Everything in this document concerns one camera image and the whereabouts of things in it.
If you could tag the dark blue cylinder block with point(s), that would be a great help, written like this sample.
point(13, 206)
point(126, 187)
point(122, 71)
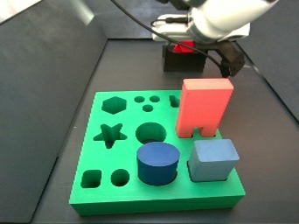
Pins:
point(158, 159)

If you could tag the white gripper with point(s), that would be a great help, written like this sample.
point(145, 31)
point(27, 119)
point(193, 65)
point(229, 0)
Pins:
point(177, 27)

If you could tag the green shape sorter board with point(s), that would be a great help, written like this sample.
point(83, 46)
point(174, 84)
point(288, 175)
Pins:
point(127, 119)

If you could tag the salmon red arch block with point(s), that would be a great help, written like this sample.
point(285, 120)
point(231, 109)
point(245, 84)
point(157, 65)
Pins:
point(203, 103)

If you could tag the light blue cube block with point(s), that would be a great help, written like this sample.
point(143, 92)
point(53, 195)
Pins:
point(213, 160)

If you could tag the black curved cradle stand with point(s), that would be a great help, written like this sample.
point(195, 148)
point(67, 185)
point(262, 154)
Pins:
point(182, 61)

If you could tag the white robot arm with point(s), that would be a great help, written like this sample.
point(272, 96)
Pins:
point(211, 20)

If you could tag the red hexagonal prism block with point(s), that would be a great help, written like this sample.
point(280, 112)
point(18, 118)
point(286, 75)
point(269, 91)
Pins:
point(183, 47)

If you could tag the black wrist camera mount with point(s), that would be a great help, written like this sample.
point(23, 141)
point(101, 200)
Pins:
point(231, 57)

